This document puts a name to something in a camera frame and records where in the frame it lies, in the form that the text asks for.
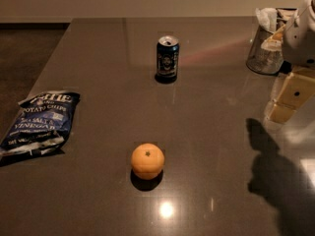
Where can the clear glass cup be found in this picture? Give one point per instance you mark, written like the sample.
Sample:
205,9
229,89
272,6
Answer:
260,61

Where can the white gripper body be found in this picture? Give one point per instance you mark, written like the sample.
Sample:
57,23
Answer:
301,41

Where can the orange fruit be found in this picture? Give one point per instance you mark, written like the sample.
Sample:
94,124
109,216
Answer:
147,161

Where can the wooden tray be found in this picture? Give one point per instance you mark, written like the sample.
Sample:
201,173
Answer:
284,15

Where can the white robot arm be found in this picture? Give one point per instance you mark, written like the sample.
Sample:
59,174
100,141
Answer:
308,9

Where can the dark blue pepsi can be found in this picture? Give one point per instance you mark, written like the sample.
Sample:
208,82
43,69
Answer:
167,59

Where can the blue potato chips bag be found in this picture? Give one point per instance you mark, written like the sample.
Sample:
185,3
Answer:
44,124

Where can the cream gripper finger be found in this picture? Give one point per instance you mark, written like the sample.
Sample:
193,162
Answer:
274,42
289,93

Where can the white napkin in cup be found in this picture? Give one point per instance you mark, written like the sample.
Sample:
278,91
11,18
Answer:
267,18

